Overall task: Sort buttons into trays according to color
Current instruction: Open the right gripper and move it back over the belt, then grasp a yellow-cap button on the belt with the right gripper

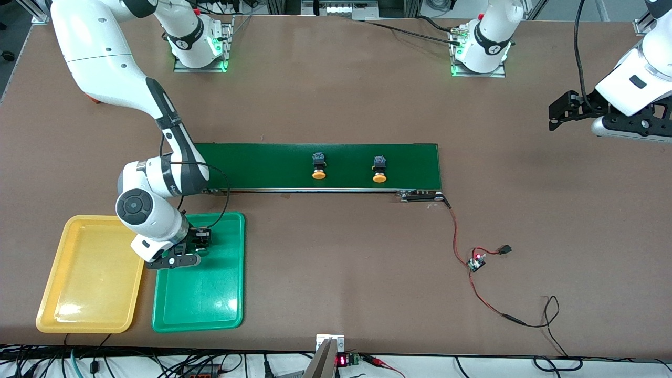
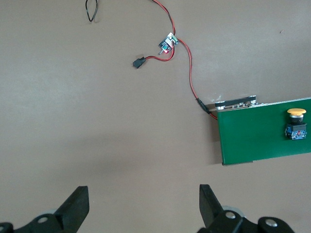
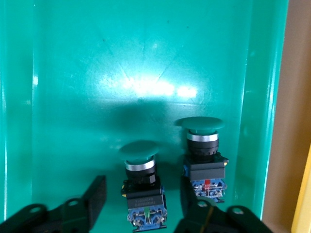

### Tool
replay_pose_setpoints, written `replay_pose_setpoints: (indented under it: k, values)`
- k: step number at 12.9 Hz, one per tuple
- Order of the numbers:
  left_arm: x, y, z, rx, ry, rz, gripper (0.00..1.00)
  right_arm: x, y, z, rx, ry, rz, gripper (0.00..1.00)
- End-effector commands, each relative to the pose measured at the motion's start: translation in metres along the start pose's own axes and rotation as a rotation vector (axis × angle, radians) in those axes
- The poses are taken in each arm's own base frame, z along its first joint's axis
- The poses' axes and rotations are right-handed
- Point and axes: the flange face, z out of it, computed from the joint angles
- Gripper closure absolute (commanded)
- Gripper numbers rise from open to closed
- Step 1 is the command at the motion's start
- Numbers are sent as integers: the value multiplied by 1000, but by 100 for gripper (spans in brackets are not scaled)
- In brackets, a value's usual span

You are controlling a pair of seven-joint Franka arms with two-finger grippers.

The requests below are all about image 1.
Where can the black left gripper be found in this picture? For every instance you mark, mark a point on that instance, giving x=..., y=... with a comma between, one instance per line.
x=594, y=102

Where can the red LED display module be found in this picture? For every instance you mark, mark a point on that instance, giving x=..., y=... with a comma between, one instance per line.
x=342, y=360

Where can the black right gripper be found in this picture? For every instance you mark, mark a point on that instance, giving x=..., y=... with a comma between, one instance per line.
x=195, y=236

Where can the aluminium profile post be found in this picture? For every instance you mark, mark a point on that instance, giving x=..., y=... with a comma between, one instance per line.
x=648, y=23
x=41, y=16

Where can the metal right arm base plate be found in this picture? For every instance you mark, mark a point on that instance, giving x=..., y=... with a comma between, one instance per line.
x=199, y=69

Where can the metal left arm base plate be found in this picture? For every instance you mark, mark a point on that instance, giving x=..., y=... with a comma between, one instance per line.
x=478, y=75

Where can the green plastic tray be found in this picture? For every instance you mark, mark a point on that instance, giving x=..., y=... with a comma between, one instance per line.
x=210, y=294

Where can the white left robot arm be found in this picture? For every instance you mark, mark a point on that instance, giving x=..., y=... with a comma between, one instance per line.
x=493, y=31

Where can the black taped connector plug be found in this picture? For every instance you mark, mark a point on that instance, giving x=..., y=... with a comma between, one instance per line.
x=505, y=250

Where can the white metal bracket plate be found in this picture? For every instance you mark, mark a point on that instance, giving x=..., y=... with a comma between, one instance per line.
x=340, y=344

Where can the yellow plastic tray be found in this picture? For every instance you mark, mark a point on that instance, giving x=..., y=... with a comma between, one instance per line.
x=84, y=283

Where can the yellow mushroom push button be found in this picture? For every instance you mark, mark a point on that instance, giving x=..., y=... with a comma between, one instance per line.
x=319, y=175
x=379, y=178

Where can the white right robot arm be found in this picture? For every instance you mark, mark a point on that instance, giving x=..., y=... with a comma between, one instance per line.
x=105, y=52

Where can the green conveyor belt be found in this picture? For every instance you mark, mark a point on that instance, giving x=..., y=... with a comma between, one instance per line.
x=273, y=165

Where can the small black circuit board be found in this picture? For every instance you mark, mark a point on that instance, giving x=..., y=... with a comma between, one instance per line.
x=476, y=264

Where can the white equipment box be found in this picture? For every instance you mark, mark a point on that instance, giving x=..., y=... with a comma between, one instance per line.
x=338, y=9

